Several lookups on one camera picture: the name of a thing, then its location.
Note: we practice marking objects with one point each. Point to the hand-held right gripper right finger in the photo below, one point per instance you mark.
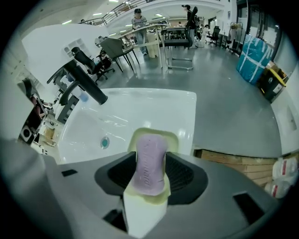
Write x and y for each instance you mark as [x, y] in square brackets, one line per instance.
[210, 198]

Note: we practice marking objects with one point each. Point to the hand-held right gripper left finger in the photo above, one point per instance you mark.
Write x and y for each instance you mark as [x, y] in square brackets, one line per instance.
[70, 198]

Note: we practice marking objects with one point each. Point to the purple bar of soap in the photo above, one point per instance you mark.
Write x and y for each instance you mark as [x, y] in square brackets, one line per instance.
[149, 163]

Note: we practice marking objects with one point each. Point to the pale yellow soap dish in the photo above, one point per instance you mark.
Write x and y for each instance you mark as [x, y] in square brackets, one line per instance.
[170, 140]

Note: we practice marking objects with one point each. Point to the wooden pallet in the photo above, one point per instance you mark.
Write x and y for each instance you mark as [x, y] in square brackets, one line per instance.
[245, 165]

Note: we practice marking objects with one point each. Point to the round sink drain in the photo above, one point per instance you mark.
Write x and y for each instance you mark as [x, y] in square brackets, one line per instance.
[104, 142]

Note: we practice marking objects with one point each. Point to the white plastic sack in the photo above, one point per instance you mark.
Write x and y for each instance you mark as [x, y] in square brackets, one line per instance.
[283, 177]

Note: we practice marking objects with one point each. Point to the white sink basin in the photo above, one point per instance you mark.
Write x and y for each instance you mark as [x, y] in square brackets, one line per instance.
[151, 109]

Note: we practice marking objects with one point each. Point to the black faucet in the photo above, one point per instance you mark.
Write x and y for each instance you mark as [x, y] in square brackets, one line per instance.
[86, 80]

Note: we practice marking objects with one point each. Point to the black bin with yellow lid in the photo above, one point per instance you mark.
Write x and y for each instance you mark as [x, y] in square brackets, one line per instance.
[272, 84]

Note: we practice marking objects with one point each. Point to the black mesh office chair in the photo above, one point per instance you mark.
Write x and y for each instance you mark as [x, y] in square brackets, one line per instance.
[215, 33]
[87, 61]

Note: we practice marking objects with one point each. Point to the blue wrapped pallet load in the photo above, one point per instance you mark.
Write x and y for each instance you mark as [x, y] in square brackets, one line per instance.
[253, 60]

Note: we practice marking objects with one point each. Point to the grey shell chair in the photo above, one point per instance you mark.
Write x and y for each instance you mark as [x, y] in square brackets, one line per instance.
[114, 47]

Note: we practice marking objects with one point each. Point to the black cantilever chair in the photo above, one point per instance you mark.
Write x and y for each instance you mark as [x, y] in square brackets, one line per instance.
[176, 42]

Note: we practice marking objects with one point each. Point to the beige cylindrical bin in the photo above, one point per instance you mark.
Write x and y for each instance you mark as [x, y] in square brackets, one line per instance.
[153, 46]

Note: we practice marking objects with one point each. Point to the long white table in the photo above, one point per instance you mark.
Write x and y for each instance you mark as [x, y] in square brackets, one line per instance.
[149, 29]

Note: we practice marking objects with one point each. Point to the metal balcony railing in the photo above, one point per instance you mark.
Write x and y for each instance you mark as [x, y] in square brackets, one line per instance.
[112, 14]

